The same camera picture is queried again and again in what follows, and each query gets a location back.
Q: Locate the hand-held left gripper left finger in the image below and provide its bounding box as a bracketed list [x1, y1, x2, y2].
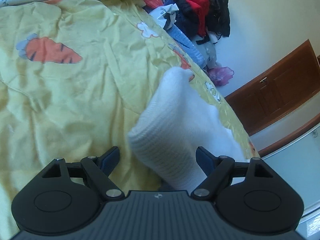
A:
[41, 146, 125, 201]

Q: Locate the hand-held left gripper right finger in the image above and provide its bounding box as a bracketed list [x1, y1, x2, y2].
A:
[190, 146, 270, 202]

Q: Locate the white knit sweater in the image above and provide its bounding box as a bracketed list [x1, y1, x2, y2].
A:
[127, 67, 250, 193]

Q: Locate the yellow carrot print blanket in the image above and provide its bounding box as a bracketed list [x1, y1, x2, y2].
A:
[0, 0, 260, 240]

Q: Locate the white flowered panel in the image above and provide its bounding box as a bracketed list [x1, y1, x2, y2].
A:
[260, 122, 320, 240]

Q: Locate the pink plastic bag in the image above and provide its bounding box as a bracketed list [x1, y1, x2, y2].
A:
[207, 66, 235, 87]

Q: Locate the brown wooden door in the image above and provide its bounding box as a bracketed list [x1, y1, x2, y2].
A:
[226, 40, 320, 134]

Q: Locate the light blue knit garment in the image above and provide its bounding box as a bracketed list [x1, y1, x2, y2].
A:
[167, 26, 207, 68]

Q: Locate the dark navy jacket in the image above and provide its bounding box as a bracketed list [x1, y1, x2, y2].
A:
[164, 0, 208, 40]

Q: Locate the grey white plastic bag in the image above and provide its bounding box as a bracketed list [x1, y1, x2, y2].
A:
[150, 4, 179, 30]

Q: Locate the brown wooden door frame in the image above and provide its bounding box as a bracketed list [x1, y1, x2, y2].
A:
[225, 39, 320, 157]

